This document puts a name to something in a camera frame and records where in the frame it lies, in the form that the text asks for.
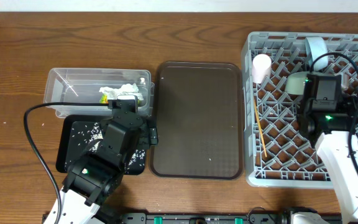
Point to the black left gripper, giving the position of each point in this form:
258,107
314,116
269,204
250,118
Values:
153,139

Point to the light green bowl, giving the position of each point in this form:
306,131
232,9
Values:
295,84

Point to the light blue bowl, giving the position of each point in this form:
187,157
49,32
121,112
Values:
316,47

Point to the white tissue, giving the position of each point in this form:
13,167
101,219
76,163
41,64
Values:
126,88

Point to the rice grains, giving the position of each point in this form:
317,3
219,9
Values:
83,132

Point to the pandan snack wrapper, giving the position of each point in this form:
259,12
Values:
103,99

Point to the pink cup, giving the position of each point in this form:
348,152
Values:
261,68

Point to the wooden chopstick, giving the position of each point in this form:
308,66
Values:
261,136

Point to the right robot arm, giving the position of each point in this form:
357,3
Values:
327,118

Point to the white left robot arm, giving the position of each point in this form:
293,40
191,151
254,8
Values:
98,170

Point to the grey dishwasher rack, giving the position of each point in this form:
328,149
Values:
291,161

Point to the brown serving tray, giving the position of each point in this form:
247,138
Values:
198,111

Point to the black tray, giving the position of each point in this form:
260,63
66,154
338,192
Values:
62,162

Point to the clear plastic bin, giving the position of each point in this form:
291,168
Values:
81,85

